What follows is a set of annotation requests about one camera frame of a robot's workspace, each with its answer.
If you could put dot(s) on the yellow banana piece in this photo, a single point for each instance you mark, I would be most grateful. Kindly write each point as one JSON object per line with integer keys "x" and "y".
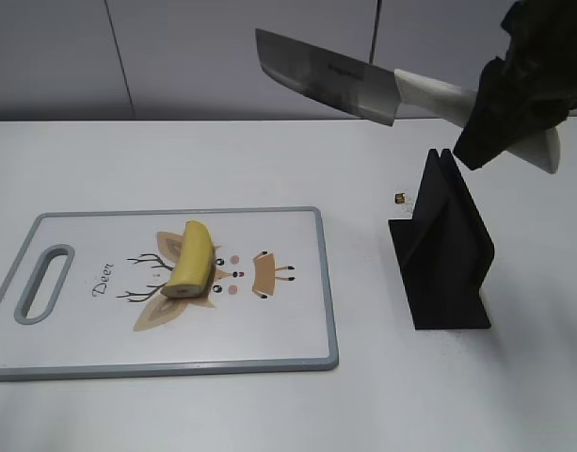
{"x": 190, "y": 275}

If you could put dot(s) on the white grey-rimmed deer cutting board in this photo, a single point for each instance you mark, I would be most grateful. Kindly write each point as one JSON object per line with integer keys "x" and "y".
{"x": 82, "y": 298}

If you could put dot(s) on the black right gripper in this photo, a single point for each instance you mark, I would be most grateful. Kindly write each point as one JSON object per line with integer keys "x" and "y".
{"x": 523, "y": 96}

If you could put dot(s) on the white-handled kitchen knife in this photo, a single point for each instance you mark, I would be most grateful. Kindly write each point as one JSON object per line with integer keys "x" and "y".
{"x": 357, "y": 87}

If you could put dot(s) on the black knife stand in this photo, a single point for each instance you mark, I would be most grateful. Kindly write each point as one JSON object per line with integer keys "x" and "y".
{"x": 444, "y": 251}

